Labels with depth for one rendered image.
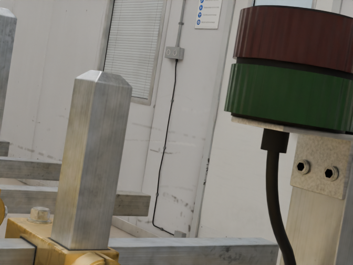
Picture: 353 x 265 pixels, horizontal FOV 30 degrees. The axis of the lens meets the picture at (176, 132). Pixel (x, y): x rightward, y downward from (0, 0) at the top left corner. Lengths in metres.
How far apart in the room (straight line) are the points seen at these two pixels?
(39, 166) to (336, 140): 0.83
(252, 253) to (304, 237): 0.38
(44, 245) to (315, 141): 0.29
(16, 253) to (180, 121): 4.22
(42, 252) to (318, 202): 0.28
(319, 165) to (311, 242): 0.04
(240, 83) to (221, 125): 4.12
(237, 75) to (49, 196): 0.57
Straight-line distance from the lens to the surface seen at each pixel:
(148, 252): 0.63
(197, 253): 0.66
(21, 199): 0.83
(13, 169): 1.09
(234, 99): 0.29
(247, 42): 0.29
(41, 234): 0.57
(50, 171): 1.12
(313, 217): 0.34
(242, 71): 0.29
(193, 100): 4.66
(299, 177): 0.34
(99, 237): 0.54
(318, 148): 0.33
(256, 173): 4.14
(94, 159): 0.52
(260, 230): 4.10
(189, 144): 4.64
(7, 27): 0.75
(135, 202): 0.91
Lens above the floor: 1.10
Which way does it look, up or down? 3 degrees down
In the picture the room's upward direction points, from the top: 9 degrees clockwise
